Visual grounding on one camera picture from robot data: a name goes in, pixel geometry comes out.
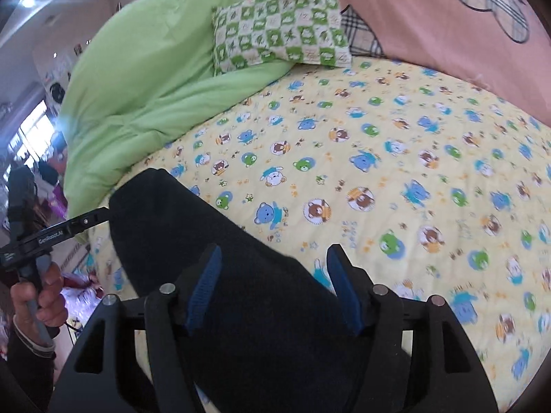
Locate green quilt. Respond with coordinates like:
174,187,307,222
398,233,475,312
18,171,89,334
60,0,298,220

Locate green checkered pillow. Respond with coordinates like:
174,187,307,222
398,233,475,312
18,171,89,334
211,0,353,77

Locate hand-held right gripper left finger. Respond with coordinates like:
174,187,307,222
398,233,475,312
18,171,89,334
48,243,223,413

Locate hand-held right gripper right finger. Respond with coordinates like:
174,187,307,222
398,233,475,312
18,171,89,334
326,244,500,413

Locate pink bear-print blanket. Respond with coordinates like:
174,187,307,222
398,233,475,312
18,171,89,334
241,0,551,127

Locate plaid pillow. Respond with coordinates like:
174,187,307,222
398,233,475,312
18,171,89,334
340,5,386,59

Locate yellow bear-print bed sheet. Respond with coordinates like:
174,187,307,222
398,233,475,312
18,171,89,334
88,57,551,413

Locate person's left hand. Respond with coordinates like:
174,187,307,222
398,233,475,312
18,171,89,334
10,262,66,340

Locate person's left forearm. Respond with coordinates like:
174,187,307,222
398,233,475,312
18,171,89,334
4,315,61,411

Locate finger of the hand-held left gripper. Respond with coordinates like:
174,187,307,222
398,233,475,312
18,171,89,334
64,207,110,238

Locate black pants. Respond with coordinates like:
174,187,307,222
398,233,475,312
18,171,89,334
109,168,412,413

